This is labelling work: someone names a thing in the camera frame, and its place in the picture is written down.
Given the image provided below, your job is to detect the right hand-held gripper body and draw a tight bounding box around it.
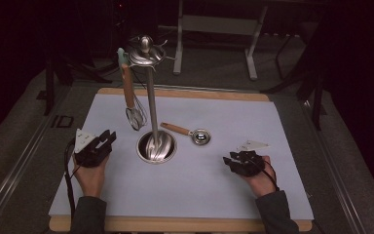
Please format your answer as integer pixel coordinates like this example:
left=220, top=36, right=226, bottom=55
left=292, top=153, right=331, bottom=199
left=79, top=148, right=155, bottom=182
left=230, top=139, right=270, bottom=178

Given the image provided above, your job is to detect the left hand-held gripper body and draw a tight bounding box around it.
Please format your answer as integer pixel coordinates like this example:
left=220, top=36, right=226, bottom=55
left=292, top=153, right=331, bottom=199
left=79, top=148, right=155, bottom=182
left=73, top=129, right=111, bottom=169

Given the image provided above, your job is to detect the wooden handled mesh strainer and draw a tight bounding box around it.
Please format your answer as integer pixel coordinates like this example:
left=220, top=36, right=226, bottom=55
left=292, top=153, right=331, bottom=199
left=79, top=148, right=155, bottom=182
left=120, top=62, right=145, bottom=132

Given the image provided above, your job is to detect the steel utensil stand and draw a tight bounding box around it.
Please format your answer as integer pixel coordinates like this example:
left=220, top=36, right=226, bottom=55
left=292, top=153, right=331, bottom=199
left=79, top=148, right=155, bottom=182
left=123, top=34, right=178, bottom=165

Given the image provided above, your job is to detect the teal handled wire whisk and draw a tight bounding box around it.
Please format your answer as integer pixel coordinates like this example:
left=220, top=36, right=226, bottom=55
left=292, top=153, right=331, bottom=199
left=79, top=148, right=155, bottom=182
left=117, top=47, right=149, bottom=129

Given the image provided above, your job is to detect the person's right hand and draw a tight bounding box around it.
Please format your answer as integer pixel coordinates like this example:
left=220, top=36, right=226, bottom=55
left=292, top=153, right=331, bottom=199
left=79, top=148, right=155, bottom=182
left=240, top=155, right=280, bottom=199

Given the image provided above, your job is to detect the person's left hand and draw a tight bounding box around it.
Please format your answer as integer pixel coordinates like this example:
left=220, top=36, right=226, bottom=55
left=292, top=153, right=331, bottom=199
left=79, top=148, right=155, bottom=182
left=72, top=154, right=110, bottom=199

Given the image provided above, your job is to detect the white table mat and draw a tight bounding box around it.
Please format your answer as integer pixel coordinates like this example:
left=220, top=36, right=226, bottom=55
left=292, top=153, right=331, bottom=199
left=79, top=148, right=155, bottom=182
left=48, top=93, right=316, bottom=221

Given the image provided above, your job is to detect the dark metal stand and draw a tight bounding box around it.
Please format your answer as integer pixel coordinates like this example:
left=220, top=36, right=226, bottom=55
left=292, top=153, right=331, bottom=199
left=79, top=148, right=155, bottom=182
left=262, top=30, right=327, bottom=132

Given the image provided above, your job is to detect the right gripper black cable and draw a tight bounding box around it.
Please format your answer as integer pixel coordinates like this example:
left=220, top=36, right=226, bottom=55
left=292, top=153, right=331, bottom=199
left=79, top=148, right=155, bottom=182
left=262, top=159, right=281, bottom=193

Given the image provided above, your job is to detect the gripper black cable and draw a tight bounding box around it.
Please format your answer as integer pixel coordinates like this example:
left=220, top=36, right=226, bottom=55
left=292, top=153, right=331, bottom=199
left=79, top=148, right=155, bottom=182
left=63, top=137, right=79, bottom=223
left=262, top=159, right=281, bottom=193

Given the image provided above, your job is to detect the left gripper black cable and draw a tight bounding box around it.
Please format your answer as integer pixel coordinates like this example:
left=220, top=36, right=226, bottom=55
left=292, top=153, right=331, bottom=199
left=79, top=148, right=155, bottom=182
left=63, top=137, right=79, bottom=223

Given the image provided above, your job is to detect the wooden handled measuring spoon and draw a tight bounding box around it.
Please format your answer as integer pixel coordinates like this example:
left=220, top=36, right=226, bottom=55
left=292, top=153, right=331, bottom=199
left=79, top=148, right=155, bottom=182
left=160, top=122, right=212, bottom=146

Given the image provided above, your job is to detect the grey metal frame stand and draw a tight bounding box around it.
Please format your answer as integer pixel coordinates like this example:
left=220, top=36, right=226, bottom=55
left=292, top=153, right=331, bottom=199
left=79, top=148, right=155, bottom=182
left=172, top=0, right=270, bottom=81

